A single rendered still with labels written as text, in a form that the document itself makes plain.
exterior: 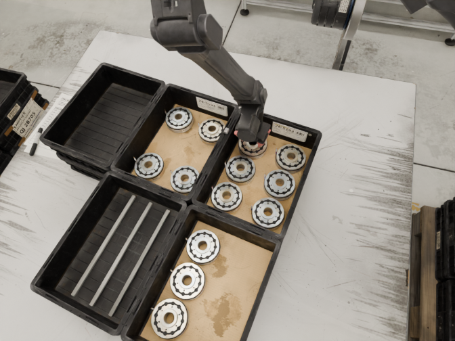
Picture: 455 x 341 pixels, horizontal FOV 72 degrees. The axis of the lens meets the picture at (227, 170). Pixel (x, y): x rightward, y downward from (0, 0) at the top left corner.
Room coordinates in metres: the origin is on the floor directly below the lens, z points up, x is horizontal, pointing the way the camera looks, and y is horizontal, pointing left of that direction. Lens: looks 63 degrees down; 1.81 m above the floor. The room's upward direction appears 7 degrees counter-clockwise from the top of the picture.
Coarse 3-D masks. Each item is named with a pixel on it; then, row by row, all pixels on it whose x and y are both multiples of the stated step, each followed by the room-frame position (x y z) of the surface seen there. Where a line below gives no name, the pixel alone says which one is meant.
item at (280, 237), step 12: (240, 108) 0.69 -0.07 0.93; (276, 120) 0.63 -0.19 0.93; (288, 120) 0.62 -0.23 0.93; (312, 132) 0.56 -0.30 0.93; (216, 156) 0.51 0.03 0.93; (312, 156) 0.47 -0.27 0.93; (204, 180) 0.44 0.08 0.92; (300, 192) 0.35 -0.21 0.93; (204, 204) 0.35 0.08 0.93; (228, 216) 0.30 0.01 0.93; (288, 216) 0.29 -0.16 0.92; (252, 228) 0.26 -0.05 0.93; (264, 228) 0.26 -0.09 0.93
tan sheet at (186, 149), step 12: (168, 132) 0.70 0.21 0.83; (192, 132) 0.69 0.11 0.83; (156, 144) 0.65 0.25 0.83; (168, 144) 0.65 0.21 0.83; (180, 144) 0.64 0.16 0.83; (192, 144) 0.63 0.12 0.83; (204, 144) 0.63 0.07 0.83; (168, 156) 0.59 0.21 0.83; (180, 156) 0.59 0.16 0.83; (192, 156) 0.58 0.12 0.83; (204, 156) 0.57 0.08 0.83; (168, 168) 0.54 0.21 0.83; (168, 180) 0.50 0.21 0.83
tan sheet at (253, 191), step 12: (252, 144) 0.60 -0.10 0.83; (276, 144) 0.59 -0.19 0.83; (264, 156) 0.55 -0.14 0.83; (240, 168) 0.51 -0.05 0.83; (264, 168) 0.50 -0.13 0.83; (276, 168) 0.49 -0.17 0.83; (228, 180) 0.47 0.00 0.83; (300, 180) 0.44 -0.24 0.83; (252, 192) 0.41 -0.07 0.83; (264, 192) 0.41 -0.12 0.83; (252, 204) 0.37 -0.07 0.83; (288, 204) 0.35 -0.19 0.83; (240, 216) 0.33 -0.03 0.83
